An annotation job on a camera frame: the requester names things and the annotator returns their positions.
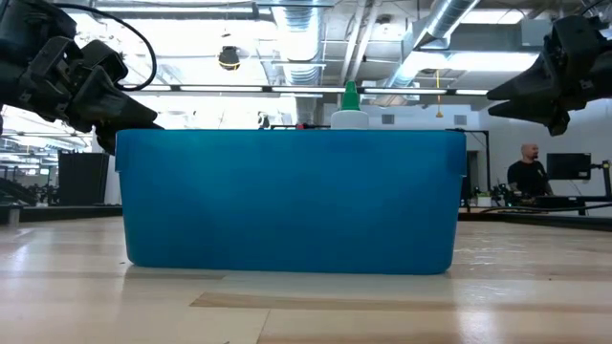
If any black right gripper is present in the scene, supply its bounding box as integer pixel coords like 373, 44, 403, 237
486, 13, 612, 138

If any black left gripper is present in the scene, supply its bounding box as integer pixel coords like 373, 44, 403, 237
0, 35, 164, 157

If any green cap food coloring bottle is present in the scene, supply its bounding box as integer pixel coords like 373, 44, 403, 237
329, 79, 370, 131

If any black upright panel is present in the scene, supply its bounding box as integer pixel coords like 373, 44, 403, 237
57, 151, 111, 206

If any black computer monitor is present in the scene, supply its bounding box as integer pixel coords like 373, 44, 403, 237
546, 152, 593, 182

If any person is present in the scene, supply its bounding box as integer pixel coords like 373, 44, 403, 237
506, 142, 555, 198

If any black desk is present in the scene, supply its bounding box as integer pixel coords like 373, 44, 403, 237
458, 193, 612, 216

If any long ceiling light strip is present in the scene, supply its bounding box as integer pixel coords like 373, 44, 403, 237
119, 84, 490, 97

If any black ceiling dome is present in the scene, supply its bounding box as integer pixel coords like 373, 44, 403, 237
218, 45, 242, 72

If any blue plastic bin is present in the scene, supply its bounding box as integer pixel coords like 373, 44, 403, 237
114, 127, 469, 277

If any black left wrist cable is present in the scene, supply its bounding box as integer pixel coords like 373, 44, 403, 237
50, 2, 158, 92

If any black door frame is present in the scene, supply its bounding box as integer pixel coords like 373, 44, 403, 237
444, 127, 492, 195

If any yellow hanging cord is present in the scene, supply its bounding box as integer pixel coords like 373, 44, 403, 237
433, 69, 444, 119

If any black aluminium frame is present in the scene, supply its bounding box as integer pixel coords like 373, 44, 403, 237
0, 203, 612, 234

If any silver ventilation duct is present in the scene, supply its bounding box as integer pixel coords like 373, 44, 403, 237
382, 0, 479, 97
272, 0, 326, 125

